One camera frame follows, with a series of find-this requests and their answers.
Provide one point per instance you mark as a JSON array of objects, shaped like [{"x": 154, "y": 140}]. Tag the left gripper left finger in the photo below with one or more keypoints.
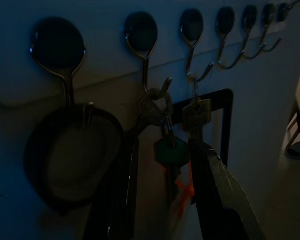
[{"x": 112, "y": 200}]

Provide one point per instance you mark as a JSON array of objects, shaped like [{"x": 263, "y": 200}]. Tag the key bunch with green key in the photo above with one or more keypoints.
[{"x": 171, "y": 152}]

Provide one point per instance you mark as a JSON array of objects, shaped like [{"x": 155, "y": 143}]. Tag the single metal key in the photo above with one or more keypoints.
[{"x": 197, "y": 116}]

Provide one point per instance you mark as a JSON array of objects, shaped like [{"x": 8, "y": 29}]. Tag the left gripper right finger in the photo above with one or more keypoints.
[{"x": 215, "y": 195}]

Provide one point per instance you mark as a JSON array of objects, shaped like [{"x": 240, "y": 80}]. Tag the white hook rail strip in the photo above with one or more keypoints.
[{"x": 105, "y": 50}]

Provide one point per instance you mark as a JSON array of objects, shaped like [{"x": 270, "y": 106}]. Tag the white standing board panel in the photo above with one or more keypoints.
[{"x": 252, "y": 100}]

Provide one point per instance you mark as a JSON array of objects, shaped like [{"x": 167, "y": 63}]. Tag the slanted wooden table leg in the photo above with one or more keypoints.
[{"x": 292, "y": 130}]

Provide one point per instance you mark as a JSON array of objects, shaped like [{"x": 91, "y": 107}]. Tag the round-base metal wall hook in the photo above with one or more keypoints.
[
  {"x": 141, "y": 31},
  {"x": 57, "y": 43},
  {"x": 250, "y": 15},
  {"x": 226, "y": 20},
  {"x": 268, "y": 12},
  {"x": 282, "y": 11},
  {"x": 192, "y": 25}
]

